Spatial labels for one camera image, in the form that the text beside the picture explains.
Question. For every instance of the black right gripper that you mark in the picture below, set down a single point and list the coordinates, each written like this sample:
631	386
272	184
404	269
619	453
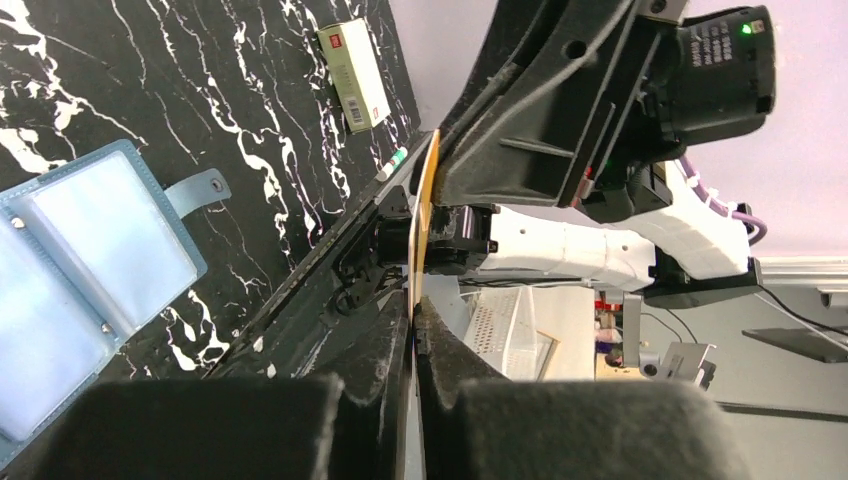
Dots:
586	104

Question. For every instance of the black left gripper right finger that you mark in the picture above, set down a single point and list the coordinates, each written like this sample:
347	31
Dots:
477	424

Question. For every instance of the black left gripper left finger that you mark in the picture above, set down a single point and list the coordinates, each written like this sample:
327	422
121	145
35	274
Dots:
345	420

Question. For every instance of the gold black striped card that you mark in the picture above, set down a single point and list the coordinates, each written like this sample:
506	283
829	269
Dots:
420	223

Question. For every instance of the blue card holder wallet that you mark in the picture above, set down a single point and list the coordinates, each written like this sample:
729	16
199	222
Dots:
91	252

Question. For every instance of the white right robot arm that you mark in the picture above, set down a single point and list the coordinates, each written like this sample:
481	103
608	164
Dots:
690	254

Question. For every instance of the green white marker pen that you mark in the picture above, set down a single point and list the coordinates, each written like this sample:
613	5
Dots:
388	169

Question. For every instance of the white red small box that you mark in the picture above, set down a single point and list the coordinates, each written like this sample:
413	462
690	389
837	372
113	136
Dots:
353	67

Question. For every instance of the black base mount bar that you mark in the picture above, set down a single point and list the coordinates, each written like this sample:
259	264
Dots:
289	332

